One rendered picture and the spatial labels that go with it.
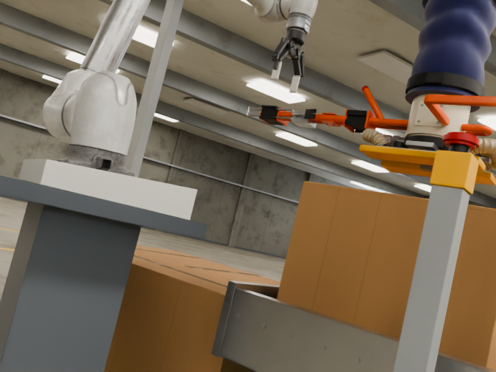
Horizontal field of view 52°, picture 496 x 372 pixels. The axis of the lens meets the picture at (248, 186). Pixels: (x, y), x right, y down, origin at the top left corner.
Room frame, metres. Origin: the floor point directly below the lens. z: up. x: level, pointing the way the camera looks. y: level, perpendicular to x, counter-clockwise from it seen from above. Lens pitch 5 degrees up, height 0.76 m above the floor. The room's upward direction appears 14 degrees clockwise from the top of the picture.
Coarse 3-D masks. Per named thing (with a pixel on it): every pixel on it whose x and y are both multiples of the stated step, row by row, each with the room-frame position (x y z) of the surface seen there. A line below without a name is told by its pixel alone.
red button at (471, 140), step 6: (450, 132) 0.99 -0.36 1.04; (456, 132) 0.98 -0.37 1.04; (462, 132) 0.98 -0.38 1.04; (444, 138) 1.00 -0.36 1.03; (450, 138) 0.98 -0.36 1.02; (456, 138) 0.97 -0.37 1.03; (462, 138) 0.97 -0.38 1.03; (468, 138) 0.97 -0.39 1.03; (474, 138) 0.97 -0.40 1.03; (444, 144) 1.01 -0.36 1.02; (450, 144) 1.00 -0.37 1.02; (456, 144) 0.99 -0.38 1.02; (462, 144) 0.98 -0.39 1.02; (468, 144) 0.97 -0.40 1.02; (474, 144) 0.98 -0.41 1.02; (450, 150) 1.00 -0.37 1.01; (456, 150) 0.99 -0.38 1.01; (462, 150) 0.98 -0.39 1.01; (468, 150) 0.99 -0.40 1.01
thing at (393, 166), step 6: (384, 162) 1.67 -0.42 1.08; (390, 162) 1.66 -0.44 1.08; (396, 162) 1.65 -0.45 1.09; (402, 162) 1.64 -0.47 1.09; (408, 162) 1.64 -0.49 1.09; (390, 168) 1.69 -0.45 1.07; (396, 168) 1.66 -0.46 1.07; (402, 168) 1.64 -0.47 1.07; (408, 168) 1.62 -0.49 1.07; (414, 168) 1.61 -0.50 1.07; (420, 168) 1.60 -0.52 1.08; (414, 174) 1.69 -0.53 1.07; (420, 174) 1.67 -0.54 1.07; (426, 174) 1.65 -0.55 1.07; (480, 174) 1.50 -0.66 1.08; (486, 174) 1.49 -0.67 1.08; (480, 180) 1.53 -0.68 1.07; (486, 180) 1.51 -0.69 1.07; (492, 180) 1.51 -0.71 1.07
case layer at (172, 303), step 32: (160, 256) 2.50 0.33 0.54; (192, 256) 3.00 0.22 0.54; (128, 288) 1.92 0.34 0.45; (160, 288) 1.83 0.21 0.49; (192, 288) 1.75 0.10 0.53; (224, 288) 1.84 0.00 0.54; (128, 320) 1.90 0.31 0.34; (160, 320) 1.81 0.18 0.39; (192, 320) 1.73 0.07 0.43; (128, 352) 1.88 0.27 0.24; (160, 352) 1.79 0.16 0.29; (192, 352) 1.71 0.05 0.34
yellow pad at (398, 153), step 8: (400, 144) 1.49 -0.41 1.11; (368, 152) 1.52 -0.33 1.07; (376, 152) 1.49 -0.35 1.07; (384, 152) 1.48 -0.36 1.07; (392, 152) 1.46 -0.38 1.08; (400, 152) 1.45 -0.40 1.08; (408, 152) 1.44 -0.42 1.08; (416, 152) 1.42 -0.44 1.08; (424, 152) 1.41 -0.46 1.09; (432, 152) 1.40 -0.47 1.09; (392, 160) 1.55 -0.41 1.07; (400, 160) 1.52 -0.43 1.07; (408, 160) 1.50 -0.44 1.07; (416, 160) 1.47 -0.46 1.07; (424, 160) 1.44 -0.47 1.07; (432, 160) 1.42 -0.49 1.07; (480, 160) 1.34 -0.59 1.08; (480, 168) 1.38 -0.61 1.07
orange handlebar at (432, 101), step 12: (432, 96) 1.29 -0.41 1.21; (444, 96) 1.27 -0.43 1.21; (456, 96) 1.25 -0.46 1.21; (468, 96) 1.24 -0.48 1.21; (480, 96) 1.22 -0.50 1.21; (432, 108) 1.34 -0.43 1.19; (288, 120) 1.87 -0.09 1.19; (324, 120) 1.73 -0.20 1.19; (336, 120) 1.71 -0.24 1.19; (372, 120) 1.63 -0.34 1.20; (384, 120) 1.61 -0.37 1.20; (396, 120) 1.59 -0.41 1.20; (408, 120) 1.57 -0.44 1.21; (444, 120) 1.42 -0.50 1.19; (468, 132) 1.50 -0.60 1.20; (480, 132) 1.45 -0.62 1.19; (492, 132) 1.46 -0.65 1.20
